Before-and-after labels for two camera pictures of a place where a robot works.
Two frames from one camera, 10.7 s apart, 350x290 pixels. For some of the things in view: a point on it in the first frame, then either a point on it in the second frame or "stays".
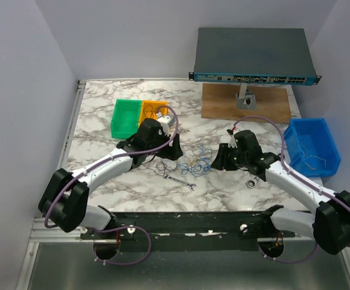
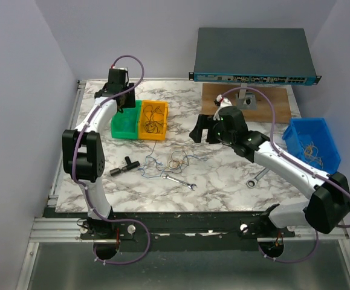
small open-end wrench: [191, 186] stays
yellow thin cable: [313, 162] to [308, 150]
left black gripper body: [161, 139] to [129, 99]
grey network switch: [254, 55] stays
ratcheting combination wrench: [251, 183] stays
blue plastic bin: [311, 148] stays
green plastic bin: [126, 117] stays
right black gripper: [221, 161] to [204, 121]
